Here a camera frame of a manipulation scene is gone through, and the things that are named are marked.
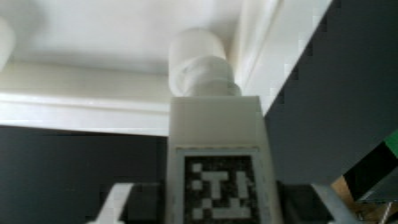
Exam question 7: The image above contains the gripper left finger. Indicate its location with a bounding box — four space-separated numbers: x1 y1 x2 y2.
87 181 167 224

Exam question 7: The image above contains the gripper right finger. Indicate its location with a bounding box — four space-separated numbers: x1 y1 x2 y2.
273 181 364 224

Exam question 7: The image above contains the white table leg with tag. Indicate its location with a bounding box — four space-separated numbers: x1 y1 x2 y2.
163 54 284 224

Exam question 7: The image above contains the white square tabletop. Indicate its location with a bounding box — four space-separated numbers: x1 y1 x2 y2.
0 0 334 136

